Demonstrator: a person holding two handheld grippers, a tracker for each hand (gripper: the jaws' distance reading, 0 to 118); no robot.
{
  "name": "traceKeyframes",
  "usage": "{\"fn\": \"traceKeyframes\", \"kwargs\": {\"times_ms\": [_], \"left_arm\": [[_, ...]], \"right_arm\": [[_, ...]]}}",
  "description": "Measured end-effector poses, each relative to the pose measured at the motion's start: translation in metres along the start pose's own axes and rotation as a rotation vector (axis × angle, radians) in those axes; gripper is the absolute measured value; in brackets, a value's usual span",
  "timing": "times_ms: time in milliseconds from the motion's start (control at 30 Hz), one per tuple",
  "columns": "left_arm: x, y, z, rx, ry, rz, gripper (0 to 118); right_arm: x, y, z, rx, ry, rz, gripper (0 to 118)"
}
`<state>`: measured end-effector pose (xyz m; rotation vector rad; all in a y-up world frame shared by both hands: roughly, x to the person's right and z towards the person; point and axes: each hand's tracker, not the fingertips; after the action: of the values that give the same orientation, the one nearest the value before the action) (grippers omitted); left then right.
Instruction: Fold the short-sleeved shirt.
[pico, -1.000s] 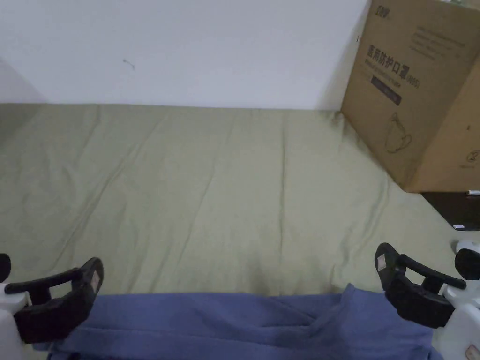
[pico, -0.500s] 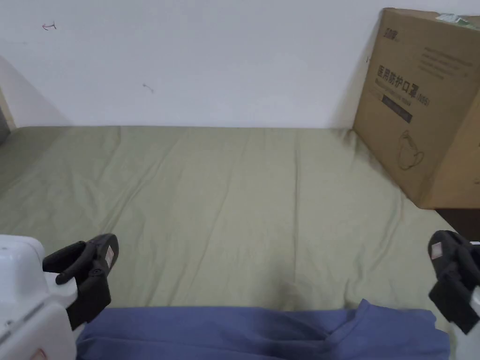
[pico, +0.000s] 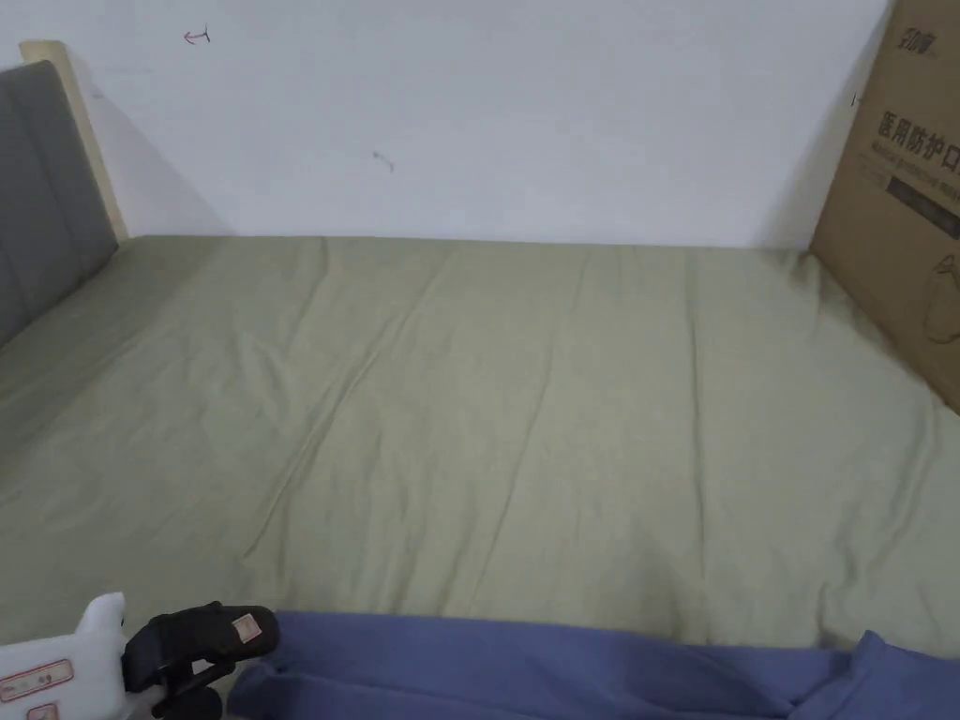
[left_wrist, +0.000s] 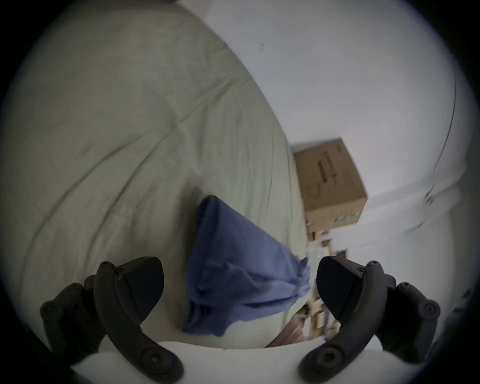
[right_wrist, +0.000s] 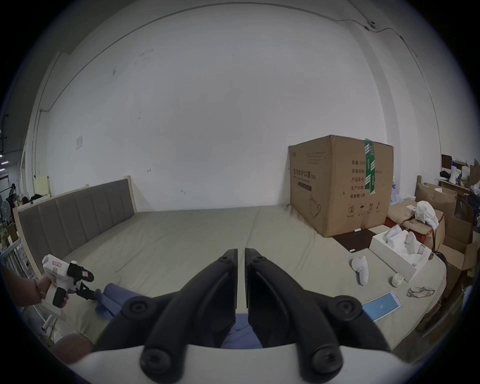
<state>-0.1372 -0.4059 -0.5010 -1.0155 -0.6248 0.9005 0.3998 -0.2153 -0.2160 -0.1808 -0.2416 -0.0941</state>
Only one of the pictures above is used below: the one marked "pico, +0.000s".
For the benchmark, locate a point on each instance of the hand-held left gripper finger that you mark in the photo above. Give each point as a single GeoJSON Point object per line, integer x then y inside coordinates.
{"type": "Point", "coordinates": [214, 634]}

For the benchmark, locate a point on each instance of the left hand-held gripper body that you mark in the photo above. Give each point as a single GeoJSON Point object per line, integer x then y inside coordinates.
{"type": "Point", "coordinates": [60, 667]}

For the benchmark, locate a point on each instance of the blue garment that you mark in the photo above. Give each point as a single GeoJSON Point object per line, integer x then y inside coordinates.
{"type": "Point", "coordinates": [570, 667]}

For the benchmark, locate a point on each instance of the bed with pale green sheet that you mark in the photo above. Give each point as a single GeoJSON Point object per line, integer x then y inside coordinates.
{"type": "Point", "coordinates": [465, 420]}

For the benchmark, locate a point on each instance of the grey padded headboard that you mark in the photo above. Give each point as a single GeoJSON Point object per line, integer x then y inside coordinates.
{"type": "Point", "coordinates": [45, 195]}

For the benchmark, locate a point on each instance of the brown cardboard carton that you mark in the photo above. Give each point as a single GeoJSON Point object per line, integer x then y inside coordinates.
{"type": "Point", "coordinates": [900, 225]}

